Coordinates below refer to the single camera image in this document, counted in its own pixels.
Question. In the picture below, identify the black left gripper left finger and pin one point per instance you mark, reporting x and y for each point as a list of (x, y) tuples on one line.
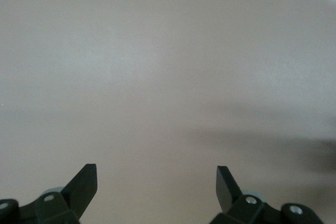
[(81, 190)]

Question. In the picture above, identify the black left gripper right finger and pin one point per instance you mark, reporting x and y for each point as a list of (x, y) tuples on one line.
[(225, 192)]

